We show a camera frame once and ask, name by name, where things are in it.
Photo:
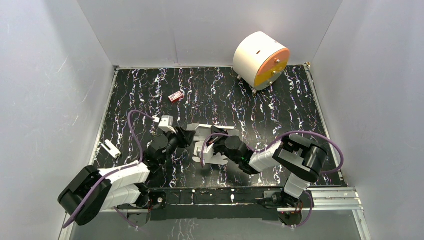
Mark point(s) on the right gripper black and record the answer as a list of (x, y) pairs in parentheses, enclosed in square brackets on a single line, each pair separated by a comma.
[(216, 140)]

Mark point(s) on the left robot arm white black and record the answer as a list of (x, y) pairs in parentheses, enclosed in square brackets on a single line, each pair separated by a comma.
[(96, 189)]

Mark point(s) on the small white plastic bracket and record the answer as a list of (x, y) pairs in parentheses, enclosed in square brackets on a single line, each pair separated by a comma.
[(111, 149)]

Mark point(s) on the small red white packet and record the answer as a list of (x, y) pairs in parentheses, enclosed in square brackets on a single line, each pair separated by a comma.
[(176, 96)]

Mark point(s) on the white cardboard box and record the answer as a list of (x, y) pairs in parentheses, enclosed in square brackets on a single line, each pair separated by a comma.
[(202, 132)]

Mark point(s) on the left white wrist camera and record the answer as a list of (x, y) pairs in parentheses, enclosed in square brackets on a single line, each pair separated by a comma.
[(166, 124)]

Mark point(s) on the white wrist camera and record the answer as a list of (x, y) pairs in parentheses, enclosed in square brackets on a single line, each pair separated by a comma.
[(206, 154), (166, 124)]

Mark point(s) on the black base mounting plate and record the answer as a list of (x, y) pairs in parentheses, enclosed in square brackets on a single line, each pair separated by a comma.
[(221, 203)]

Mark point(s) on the aluminium frame rail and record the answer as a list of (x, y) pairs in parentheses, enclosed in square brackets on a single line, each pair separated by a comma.
[(325, 199)]

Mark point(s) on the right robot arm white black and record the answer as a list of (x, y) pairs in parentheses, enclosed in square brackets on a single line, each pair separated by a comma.
[(302, 157)]

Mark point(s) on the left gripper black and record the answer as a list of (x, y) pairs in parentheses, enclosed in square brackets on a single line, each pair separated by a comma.
[(185, 136)]

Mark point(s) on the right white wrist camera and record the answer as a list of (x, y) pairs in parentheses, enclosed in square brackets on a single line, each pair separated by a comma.
[(206, 154)]

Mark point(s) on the white cylindrical drum orange face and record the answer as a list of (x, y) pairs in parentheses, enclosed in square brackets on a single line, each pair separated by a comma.
[(259, 60)]

